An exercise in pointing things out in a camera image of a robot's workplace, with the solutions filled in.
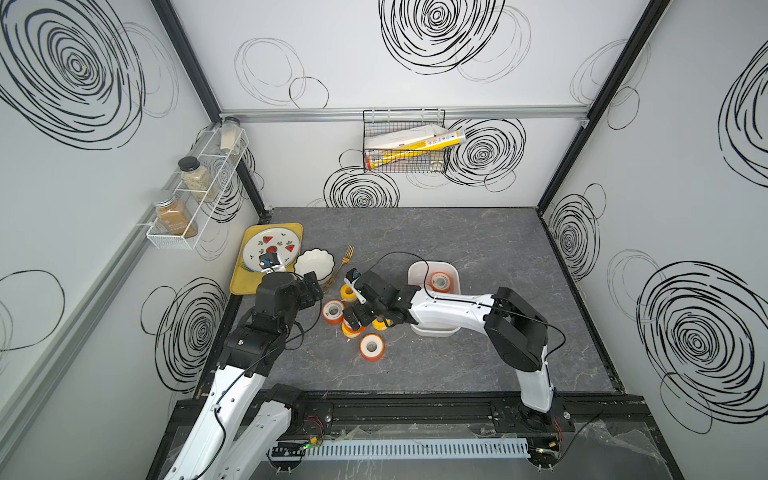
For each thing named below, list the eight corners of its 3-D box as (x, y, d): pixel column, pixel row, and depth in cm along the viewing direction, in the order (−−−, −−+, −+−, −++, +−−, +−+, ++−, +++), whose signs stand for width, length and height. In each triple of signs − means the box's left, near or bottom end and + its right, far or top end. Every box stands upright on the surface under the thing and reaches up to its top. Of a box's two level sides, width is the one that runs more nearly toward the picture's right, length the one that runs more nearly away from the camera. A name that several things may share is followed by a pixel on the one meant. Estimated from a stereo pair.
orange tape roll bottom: (360, 361, 84) (359, 358, 83) (361, 337, 89) (360, 334, 87) (384, 361, 84) (384, 358, 83) (384, 337, 89) (384, 334, 87)
